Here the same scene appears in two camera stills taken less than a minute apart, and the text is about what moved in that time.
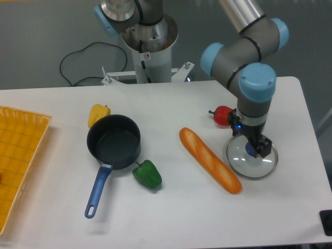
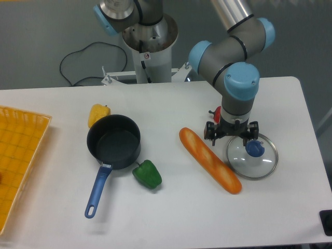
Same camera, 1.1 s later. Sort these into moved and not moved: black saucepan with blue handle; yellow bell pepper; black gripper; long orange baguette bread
Moved: black gripper
Not moved: long orange baguette bread; black saucepan with blue handle; yellow bell pepper
